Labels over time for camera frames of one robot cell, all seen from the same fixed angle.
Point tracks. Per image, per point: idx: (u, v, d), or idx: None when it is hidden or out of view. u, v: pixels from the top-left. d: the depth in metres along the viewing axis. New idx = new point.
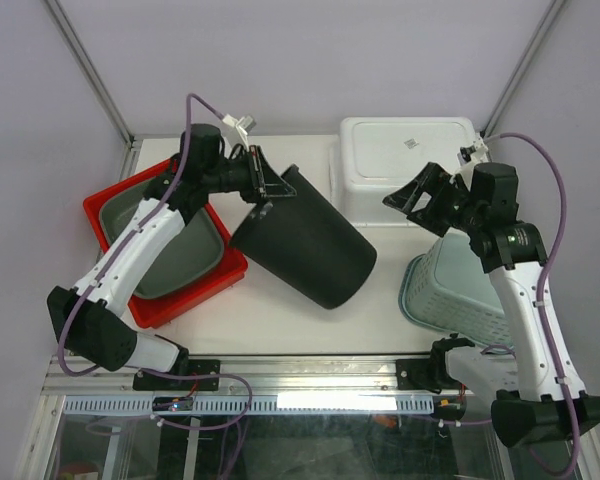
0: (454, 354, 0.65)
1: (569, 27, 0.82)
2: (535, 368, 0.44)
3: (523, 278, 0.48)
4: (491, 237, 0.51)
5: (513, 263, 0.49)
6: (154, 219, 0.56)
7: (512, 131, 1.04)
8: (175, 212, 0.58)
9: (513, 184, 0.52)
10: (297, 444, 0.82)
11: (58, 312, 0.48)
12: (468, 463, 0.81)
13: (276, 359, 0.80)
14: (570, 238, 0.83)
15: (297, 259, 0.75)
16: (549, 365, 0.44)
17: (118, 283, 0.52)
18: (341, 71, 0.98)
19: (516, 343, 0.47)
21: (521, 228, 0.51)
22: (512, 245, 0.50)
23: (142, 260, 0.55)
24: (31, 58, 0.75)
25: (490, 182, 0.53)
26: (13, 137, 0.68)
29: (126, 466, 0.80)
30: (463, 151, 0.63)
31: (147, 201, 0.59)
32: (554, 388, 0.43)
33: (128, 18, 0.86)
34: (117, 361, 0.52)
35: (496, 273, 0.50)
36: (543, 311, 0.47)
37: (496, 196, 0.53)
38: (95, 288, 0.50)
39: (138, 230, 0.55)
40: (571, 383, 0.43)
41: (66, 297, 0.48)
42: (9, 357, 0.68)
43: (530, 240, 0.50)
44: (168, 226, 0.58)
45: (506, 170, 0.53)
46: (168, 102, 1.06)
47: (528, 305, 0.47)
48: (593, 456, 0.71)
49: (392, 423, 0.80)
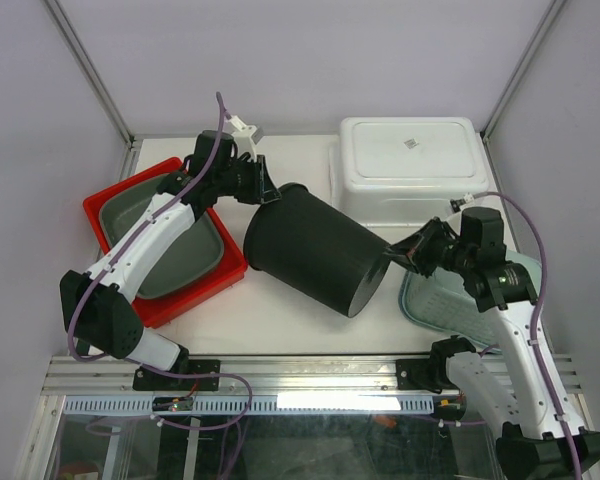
0: (456, 371, 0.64)
1: (570, 26, 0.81)
2: (534, 405, 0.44)
3: (516, 317, 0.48)
4: (482, 278, 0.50)
5: (505, 302, 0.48)
6: (168, 211, 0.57)
7: (512, 131, 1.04)
8: (186, 208, 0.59)
9: (500, 227, 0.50)
10: (297, 444, 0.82)
11: (70, 294, 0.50)
12: (467, 463, 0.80)
13: (276, 359, 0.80)
14: (572, 237, 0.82)
15: (293, 253, 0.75)
16: (547, 402, 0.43)
17: (131, 269, 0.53)
18: (342, 71, 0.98)
19: (513, 377, 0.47)
21: (511, 268, 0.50)
22: (503, 285, 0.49)
23: (154, 249, 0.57)
24: (31, 59, 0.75)
25: (478, 226, 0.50)
26: (11, 137, 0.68)
29: (126, 466, 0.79)
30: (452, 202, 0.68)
31: (159, 196, 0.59)
32: (555, 425, 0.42)
33: (128, 19, 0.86)
34: (125, 349, 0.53)
35: (489, 312, 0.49)
36: (537, 350, 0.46)
37: (484, 238, 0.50)
38: (109, 272, 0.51)
39: (152, 221, 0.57)
40: (570, 419, 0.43)
41: (80, 281, 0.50)
42: (10, 357, 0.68)
43: (519, 278, 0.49)
44: (182, 217, 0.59)
45: (493, 214, 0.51)
46: (168, 102, 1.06)
47: (523, 343, 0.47)
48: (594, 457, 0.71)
49: (392, 423, 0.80)
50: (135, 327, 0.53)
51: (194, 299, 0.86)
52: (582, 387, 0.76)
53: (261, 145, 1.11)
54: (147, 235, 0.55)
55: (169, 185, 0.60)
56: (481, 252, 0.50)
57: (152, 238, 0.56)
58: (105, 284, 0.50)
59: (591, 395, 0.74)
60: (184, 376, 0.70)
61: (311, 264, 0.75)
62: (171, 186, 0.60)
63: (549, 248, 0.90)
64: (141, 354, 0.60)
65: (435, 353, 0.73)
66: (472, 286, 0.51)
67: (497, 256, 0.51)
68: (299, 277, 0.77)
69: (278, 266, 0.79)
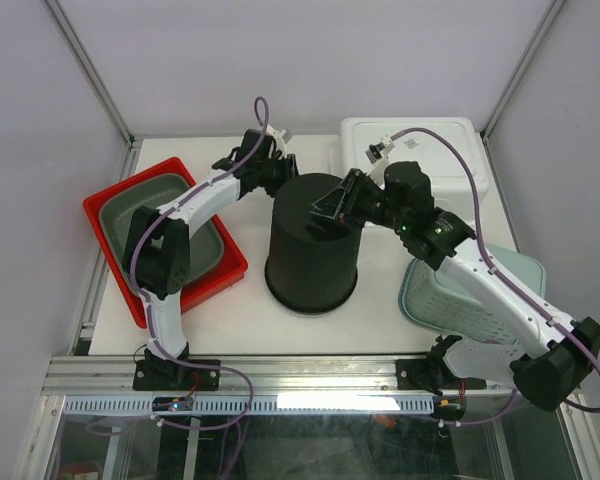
0: (452, 353, 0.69)
1: (570, 26, 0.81)
2: (525, 324, 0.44)
3: (469, 256, 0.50)
4: (424, 239, 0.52)
5: (453, 250, 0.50)
6: (224, 180, 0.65)
7: (512, 131, 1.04)
8: (237, 181, 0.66)
9: (427, 187, 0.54)
10: (297, 444, 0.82)
11: (139, 223, 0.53)
12: (468, 463, 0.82)
13: (276, 359, 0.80)
14: (573, 237, 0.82)
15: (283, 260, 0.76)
16: (534, 315, 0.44)
17: (193, 213, 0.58)
18: (342, 71, 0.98)
19: (497, 309, 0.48)
21: (442, 217, 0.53)
22: (441, 235, 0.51)
23: (208, 207, 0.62)
24: (31, 60, 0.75)
25: (405, 189, 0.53)
26: (10, 137, 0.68)
29: (126, 466, 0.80)
30: (373, 148, 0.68)
31: (215, 170, 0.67)
32: (552, 332, 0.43)
33: (127, 19, 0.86)
34: (175, 286, 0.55)
35: (446, 265, 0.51)
36: (501, 274, 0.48)
37: (416, 197, 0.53)
38: (175, 211, 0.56)
39: (210, 184, 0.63)
40: (561, 318, 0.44)
41: (150, 212, 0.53)
42: (10, 357, 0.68)
43: (453, 224, 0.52)
44: (231, 190, 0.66)
45: (416, 174, 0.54)
46: (168, 102, 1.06)
47: (487, 275, 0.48)
48: (594, 457, 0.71)
49: (392, 423, 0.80)
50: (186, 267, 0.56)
51: (204, 287, 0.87)
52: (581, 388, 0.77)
53: None
54: (205, 193, 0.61)
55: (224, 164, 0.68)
56: (414, 211, 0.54)
57: (210, 196, 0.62)
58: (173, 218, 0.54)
59: (591, 395, 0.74)
60: (190, 364, 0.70)
61: (305, 274, 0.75)
62: (225, 166, 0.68)
63: (550, 248, 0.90)
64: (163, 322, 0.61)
65: (440, 362, 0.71)
66: (415, 249, 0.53)
67: (429, 210, 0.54)
68: (297, 286, 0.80)
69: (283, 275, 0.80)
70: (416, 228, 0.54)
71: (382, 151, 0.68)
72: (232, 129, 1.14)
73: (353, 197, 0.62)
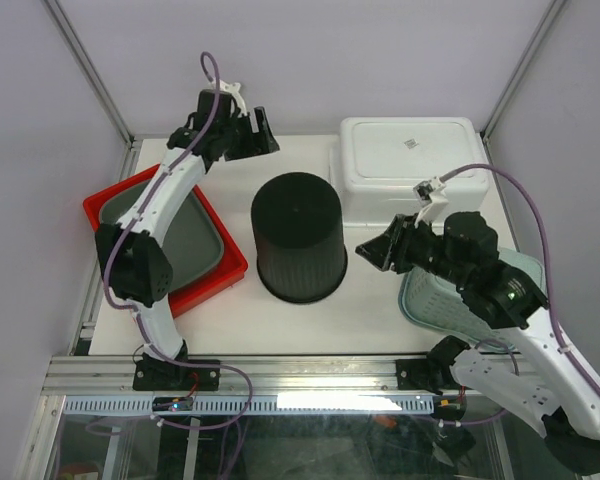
0: (464, 369, 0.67)
1: (570, 26, 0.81)
2: (588, 411, 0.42)
3: (539, 330, 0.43)
4: (490, 298, 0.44)
5: (525, 321, 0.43)
6: (182, 163, 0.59)
7: (512, 131, 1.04)
8: (198, 157, 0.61)
9: (493, 241, 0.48)
10: (297, 444, 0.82)
11: (104, 243, 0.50)
12: (467, 463, 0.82)
13: (276, 359, 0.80)
14: (573, 237, 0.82)
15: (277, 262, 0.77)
16: (598, 404, 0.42)
17: (158, 217, 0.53)
18: (342, 71, 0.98)
19: (552, 383, 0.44)
21: (509, 273, 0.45)
22: (513, 301, 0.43)
23: (175, 198, 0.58)
24: (31, 59, 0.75)
25: (470, 245, 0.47)
26: (9, 137, 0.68)
29: (126, 466, 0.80)
30: (420, 190, 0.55)
31: (172, 150, 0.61)
32: None
33: (127, 19, 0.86)
34: (160, 292, 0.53)
35: (509, 330, 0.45)
36: (572, 357, 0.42)
37: (481, 254, 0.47)
38: (138, 222, 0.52)
39: (169, 173, 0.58)
40: None
41: (113, 229, 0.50)
42: (10, 357, 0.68)
43: (525, 287, 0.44)
44: (194, 170, 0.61)
45: (477, 225, 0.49)
46: (168, 101, 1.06)
47: (556, 354, 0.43)
48: None
49: (392, 423, 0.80)
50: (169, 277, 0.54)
51: (199, 287, 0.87)
52: None
53: None
54: (167, 185, 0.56)
55: (178, 140, 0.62)
56: (480, 269, 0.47)
57: (173, 186, 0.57)
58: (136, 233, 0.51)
59: None
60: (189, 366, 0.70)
61: (294, 268, 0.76)
62: (180, 141, 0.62)
63: (550, 248, 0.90)
64: (155, 326, 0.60)
65: (439, 363, 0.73)
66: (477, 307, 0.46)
67: (495, 267, 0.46)
68: (290, 280, 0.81)
69: (276, 275, 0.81)
70: (480, 285, 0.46)
71: (431, 194, 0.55)
72: None
73: (405, 243, 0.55)
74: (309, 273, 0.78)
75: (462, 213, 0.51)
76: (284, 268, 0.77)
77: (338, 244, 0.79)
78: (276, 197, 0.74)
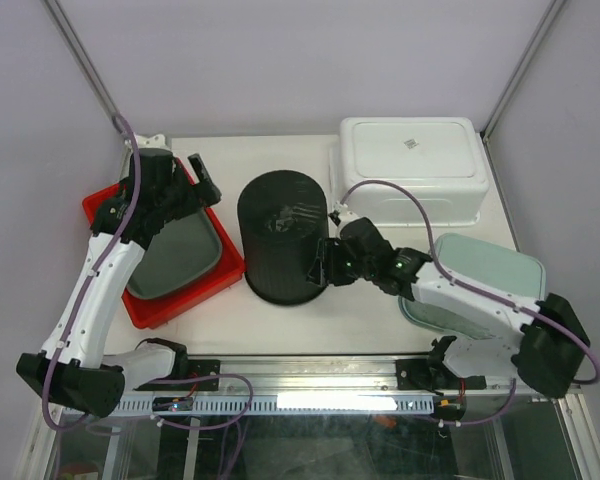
0: (455, 360, 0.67)
1: (570, 26, 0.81)
2: (496, 317, 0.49)
3: (429, 275, 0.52)
4: (393, 278, 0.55)
5: (415, 276, 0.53)
6: (110, 258, 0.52)
7: (512, 131, 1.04)
8: (130, 243, 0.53)
9: (374, 234, 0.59)
10: (297, 445, 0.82)
11: (34, 380, 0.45)
12: (468, 463, 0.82)
13: (276, 359, 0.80)
14: (573, 237, 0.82)
15: (267, 261, 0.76)
16: (501, 307, 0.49)
17: (88, 333, 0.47)
18: (342, 71, 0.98)
19: (470, 315, 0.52)
21: (401, 252, 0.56)
22: (404, 268, 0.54)
23: (109, 301, 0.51)
24: (30, 59, 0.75)
25: (357, 241, 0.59)
26: (8, 138, 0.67)
29: (126, 466, 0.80)
30: (332, 215, 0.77)
31: (96, 238, 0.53)
32: (521, 316, 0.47)
33: (126, 18, 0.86)
34: (110, 405, 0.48)
35: (416, 292, 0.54)
36: (460, 282, 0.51)
37: (370, 243, 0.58)
38: (65, 350, 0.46)
39: (95, 274, 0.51)
40: (526, 301, 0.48)
41: (38, 360, 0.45)
42: (9, 357, 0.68)
43: (411, 256, 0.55)
44: (128, 258, 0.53)
45: (363, 225, 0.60)
46: (168, 102, 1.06)
47: (449, 288, 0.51)
48: (593, 458, 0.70)
49: (392, 423, 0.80)
50: (114, 382, 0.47)
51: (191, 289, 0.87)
52: (582, 388, 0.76)
53: (260, 145, 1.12)
54: (94, 292, 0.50)
55: (104, 222, 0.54)
56: (375, 256, 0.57)
57: (102, 291, 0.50)
58: (64, 364, 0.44)
59: (593, 397, 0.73)
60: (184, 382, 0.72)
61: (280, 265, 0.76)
62: (107, 224, 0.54)
63: (550, 248, 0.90)
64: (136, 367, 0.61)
65: (440, 367, 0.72)
66: (387, 285, 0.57)
67: (389, 251, 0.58)
68: (287, 280, 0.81)
69: (270, 274, 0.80)
70: (380, 270, 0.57)
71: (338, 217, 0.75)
72: (232, 129, 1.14)
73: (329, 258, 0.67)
74: (301, 272, 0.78)
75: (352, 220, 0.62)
76: (274, 268, 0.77)
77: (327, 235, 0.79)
78: (256, 198, 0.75)
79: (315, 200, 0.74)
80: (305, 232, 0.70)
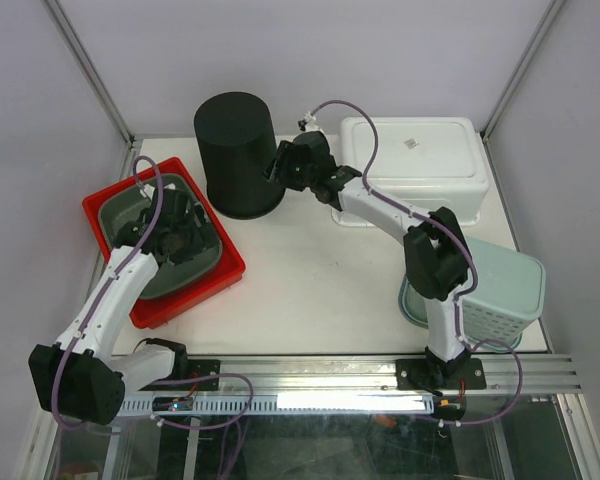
0: (434, 346, 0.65)
1: (569, 25, 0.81)
2: (394, 220, 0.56)
3: (353, 187, 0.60)
4: (327, 189, 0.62)
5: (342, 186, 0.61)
6: (131, 264, 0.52)
7: (512, 131, 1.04)
8: (148, 256, 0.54)
9: (323, 146, 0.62)
10: (297, 445, 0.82)
11: (43, 372, 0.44)
12: (468, 464, 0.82)
13: (276, 359, 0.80)
14: (574, 236, 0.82)
15: (220, 171, 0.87)
16: (399, 213, 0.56)
17: (103, 330, 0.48)
18: (342, 72, 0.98)
19: (383, 222, 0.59)
21: (339, 169, 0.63)
22: (336, 180, 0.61)
23: (124, 303, 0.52)
24: (31, 60, 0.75)
25: (307, 149, 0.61)
26: (9, 138, 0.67)
29: (126, 466, 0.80)
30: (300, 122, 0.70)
31: (117, 249, 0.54)
32: (412, 221, 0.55)
33: (126, 19, 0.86)
34: (109, 413, 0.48)
35: (343, 201, 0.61)
36: (376, 194, 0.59)
37: (316, 156, 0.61)
38: (80, 340, 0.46)
39: (115, 277, 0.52)
40: (420, 210, 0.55)
41: (51, 352, 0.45)
42: (9, 357, 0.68)
43: (345, 170, 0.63)
44: (147, 267, 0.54)
45: (314, 137, 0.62)
46: (168, 102, 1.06)
47: (366, 197, 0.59)
48: (593, 458, 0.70)
49: (392, 423, 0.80)
50: (116, 388, 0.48)
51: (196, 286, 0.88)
52: (582, 388, 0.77)
53: None
54: (112, 293, 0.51)
55: (126, 236, 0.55)
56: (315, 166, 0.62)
57: (119, 294, 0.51)
58: (78, 354, 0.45)
59: (593, 398, 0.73)
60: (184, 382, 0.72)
61: (236, 178, 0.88)
62: (128, 239, 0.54)
63: (550, 248, 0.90)
64: (138, 370, 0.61)
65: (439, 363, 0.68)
66: (321, 195, 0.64)
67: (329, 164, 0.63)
68: (239, 190, 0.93)
69: (220, 183, 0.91)
70: (317, 180, 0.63)
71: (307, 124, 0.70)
72: None
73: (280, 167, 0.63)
74: (254, 181, 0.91)
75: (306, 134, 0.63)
76: (228, 179, 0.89)
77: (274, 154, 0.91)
78: (214, 112, 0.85)
79: (263, 114, 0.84)
80: (257, 142, 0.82)
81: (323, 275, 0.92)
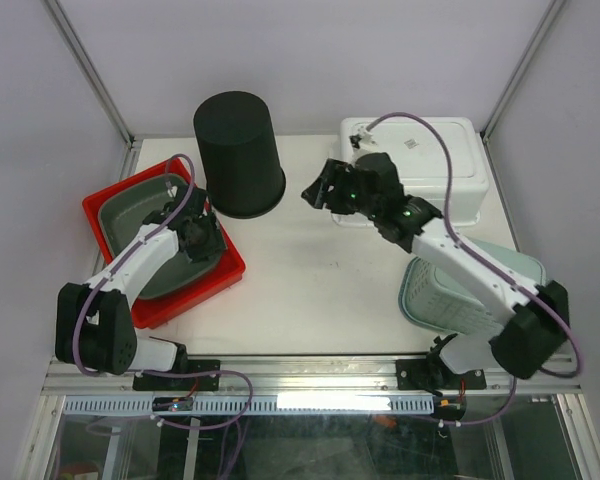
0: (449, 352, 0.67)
1: (569, 25, 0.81)
2: (491, 290, 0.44)
3: (434, 233, 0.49)
4: (395, 223, 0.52)
5: (420, 228, 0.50)
6: (159, 234, 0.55)
7: (512, 132, 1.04)
8: (173, 233, 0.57)
9: (393, 174, 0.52)
10: (297, 445, 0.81)
11: (71, 304, 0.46)
12: (468, 464, 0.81)
13: (277, 360, 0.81)
14: (574, 236, 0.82)
15: (222, 172, 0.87)
16: (499, 282, 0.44)
17: (129, 279, 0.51)
18: (343, 73, 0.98)
19: (468, 284, 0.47)
21: (411, 201, 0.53)
22: (409, 219, 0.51)
23: (147, 266, 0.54)
24: (32, 60, 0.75)
25: (374, 176, 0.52)
26: (9, 138, 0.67)
29: (126, 465, 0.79)
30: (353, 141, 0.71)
31: (144, 225, 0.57)
32: (516, 295, 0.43)
33: (126, 18, 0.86)
34: (120, 365, 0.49)
35: (416, 245, 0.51)
36: (466, 247, 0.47)
37: (384, 183, 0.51)
38: (108, 281, 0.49)
39: (143, 243, 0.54)
40: (523, 282, 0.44)
41: (79, 290, 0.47)
42: (10, 356, 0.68)
43: (421, 208, 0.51)
44: (171, 241, 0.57)
45: (384, 161, 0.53)
46: (168, 102, 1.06)
47: (452, 250, 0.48)
48: (593, 457, 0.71)
49: (392, 423, 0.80)
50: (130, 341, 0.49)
51: (198, 285, 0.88)
52: (582, 388, 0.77)
53: None
54: (141, 253, 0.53)
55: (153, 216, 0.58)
56: (384, 197, 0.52)
57: (146, 256, 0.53)
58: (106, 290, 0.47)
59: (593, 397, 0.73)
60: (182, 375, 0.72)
61: (237, 177, 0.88)
62: (156, 217, 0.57)
63: (550, 248, 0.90)
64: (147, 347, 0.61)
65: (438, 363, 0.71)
66: (389, 231, 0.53)
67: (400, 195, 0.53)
68: (240, 190, 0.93)
69: (222, 184, 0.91)
70: (384, 212, 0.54)
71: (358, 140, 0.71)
72: None
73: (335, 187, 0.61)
74: (254, 180, 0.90)
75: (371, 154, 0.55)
76: (230, 179, 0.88)
77: (275, 153, 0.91)
78: (215, 110, 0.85)
79: (264, 114, 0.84)
80: (258, 141, 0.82)
81: (323, 275, 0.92)
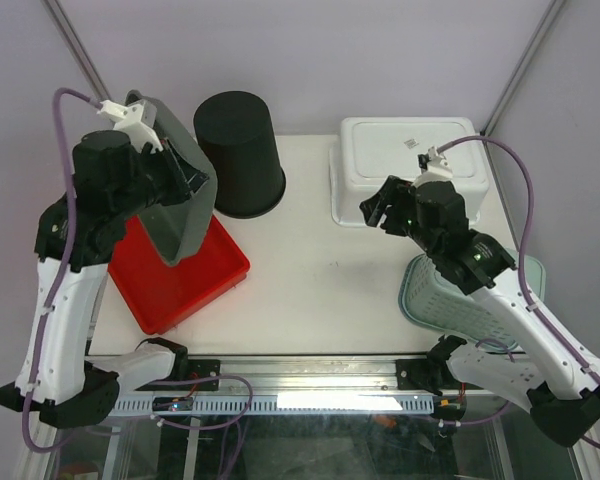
0: (455, 359, 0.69)
1: (569, 26, 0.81)
2: (561, 368, 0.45)
3: (508, 288, 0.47)
4: (460, 262, 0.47)
5: (492, 280, 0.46)
6: (63, 289, 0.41)
7: (512, 132, 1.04)
8: (80, 272, 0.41)
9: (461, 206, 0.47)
10: (297, 444, 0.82)
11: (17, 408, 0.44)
12: (468, 464, 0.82)
13: (276, 359, 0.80)
14: (575, 235, 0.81)
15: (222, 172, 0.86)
16: (570, 360, 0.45)
17: (58, 372, 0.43)
18: (342, 72, 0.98)
19: (526, 346, 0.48)
21: (478, 238, 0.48)
22: (480, 263, 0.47)
23: (71, 336, 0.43)
24: (31, 61, 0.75)
25: (437, 209, 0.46)
26: (8, 138, 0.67)
29: (126, 466, 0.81)
30: (420, 158, 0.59)
31: (43, 265, 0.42)
32: (586, 379, 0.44)
33: (125, 19, 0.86)
34: (101, 410, 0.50)
35: (480, 293, 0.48)
36: (539, 313, 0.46)
37: (452, 219, 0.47)
38: (38, 387, 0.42)
39: (51, 309, 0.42)
40: (597, 367, 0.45)
41: (13, 401, 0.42)
42: (9, 357, 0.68)
43: (492, 250, 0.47)
44: (84, 282, 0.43)
45: (448, 193, 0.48)
46: (168, 101, 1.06)
47: (523, 311, 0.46)
48: (593, 458, 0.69)
49: (392, 423, 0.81)
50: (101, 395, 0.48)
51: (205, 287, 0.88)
52: None
53: None
54: (55, 329, 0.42)
55: (49, 244, 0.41)
56: (448, 233, 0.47)
57: (60, 332, 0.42)
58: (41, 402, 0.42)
59: None
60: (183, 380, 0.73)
61: (236, 177, 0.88)
62: (53, 247, 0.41)
63: (550, 248, 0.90)
64: (136, 365, 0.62)
65: (439, 362, 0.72)
66: (451, 271, 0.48)
67: (464, 232, 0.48)
68: (238, 190, 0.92)
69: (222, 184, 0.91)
70: (448, 251, 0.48)
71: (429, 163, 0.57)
72: None
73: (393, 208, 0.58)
74: (255, 178, 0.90)
75: (438, 183, 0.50)
76: (229, 179, 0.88)
77: (274, 153, 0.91)
78: (215, 110, 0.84)
79: (262, 113, 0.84)
80: (258, 141, 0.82)
81: (323, 275, 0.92)
